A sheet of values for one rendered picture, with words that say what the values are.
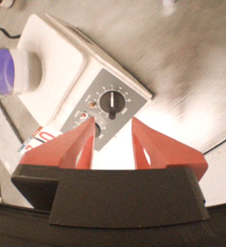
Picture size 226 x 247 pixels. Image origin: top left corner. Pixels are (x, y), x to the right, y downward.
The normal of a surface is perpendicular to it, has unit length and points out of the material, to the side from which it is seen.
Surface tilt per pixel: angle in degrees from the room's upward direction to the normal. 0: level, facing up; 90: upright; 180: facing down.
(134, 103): 30
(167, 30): 0
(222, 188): 0
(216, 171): 0
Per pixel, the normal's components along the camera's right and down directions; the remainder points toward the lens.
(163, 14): -0.40, 0.25
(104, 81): 0.00, 0.58
